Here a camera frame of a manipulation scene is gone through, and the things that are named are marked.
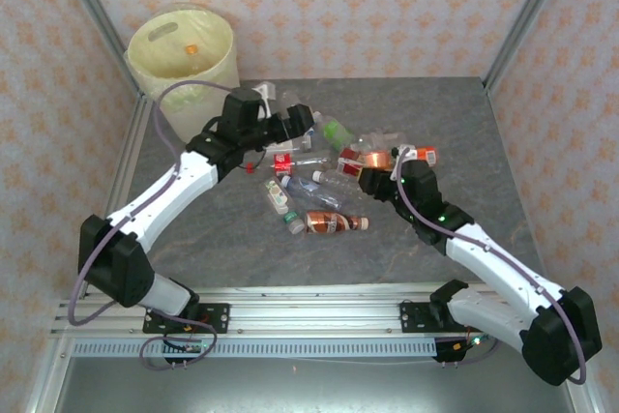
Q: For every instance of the amber tea bottle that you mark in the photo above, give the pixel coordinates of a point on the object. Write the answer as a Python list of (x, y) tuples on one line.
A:
[(375, 160)]

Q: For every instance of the clear bottle with white cap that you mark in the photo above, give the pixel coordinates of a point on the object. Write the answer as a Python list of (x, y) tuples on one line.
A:
[(338, 181)]

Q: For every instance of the clear bottle with green label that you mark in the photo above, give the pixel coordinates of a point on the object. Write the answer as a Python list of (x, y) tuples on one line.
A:
[(333, 131)]

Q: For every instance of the clear plastic wrapper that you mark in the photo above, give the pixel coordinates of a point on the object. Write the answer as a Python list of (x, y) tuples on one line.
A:
[(309, 160)]

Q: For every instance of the bottle with orange label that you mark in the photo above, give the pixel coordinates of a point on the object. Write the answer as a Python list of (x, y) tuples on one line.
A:
[(426, 154)]

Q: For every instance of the small red drink carton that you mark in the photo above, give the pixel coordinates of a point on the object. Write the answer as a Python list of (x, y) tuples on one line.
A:
[(283, 162)]

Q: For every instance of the large clear water bottle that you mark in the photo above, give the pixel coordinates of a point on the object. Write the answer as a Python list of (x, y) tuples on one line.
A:
[(314, 193)]

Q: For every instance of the copper brown drink bottle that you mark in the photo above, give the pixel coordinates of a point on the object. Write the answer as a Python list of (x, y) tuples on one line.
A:
[(329, 223)]

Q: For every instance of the small white green labelled bottle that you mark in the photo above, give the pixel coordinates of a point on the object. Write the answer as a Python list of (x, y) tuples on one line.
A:
[(277, 194)]

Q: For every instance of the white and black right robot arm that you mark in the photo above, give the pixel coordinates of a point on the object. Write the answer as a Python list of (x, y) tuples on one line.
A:
[(493, 263)]

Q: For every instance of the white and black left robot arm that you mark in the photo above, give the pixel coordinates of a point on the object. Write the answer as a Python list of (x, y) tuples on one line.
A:
[(159, 205)]

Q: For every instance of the cream plastic bin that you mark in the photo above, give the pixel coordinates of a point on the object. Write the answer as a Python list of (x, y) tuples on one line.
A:
[(229, 69)]

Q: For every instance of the translucent yellowish bin liner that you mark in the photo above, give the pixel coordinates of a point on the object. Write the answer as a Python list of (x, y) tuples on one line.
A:
[(159, 65)]

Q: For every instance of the clear bottle with orange cap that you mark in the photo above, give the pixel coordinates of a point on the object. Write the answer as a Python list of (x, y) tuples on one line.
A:
[(192, 50)]

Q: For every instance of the right base circuit board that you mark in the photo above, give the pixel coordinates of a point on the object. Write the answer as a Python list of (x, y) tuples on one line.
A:
[(462, 346)]

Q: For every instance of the base circuit board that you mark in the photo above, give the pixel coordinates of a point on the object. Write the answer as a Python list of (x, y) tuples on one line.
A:
[(191, 347), (462, 346)]

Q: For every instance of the left base circuit board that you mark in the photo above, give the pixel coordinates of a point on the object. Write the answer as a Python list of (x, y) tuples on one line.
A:
[(191, 347)]

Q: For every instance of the aluminium left side rail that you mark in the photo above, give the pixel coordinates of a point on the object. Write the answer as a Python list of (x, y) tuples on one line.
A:
[(125, 156)]

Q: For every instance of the black right mount plate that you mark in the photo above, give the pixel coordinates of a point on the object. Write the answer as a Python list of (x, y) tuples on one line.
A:
[(411, 316)]

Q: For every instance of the black mount plate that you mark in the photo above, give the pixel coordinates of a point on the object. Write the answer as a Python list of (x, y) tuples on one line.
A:
[(411, 316), (217, 316)]

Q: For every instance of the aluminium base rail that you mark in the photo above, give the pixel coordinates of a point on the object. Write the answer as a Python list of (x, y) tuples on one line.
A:
[(314, 316)]

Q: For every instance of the aluminium left frame post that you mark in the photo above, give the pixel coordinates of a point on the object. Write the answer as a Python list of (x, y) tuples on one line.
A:
[(100, 16)]

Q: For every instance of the aluminium frame post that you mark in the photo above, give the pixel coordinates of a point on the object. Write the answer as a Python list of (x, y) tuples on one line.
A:
[(527, 16), (100, 16)]

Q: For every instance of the black left mount plate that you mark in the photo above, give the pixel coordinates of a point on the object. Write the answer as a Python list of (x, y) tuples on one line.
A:
[(217, 316)]

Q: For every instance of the aluminium right frame post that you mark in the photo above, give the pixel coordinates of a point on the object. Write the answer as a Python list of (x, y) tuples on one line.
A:
[(527, 16)]

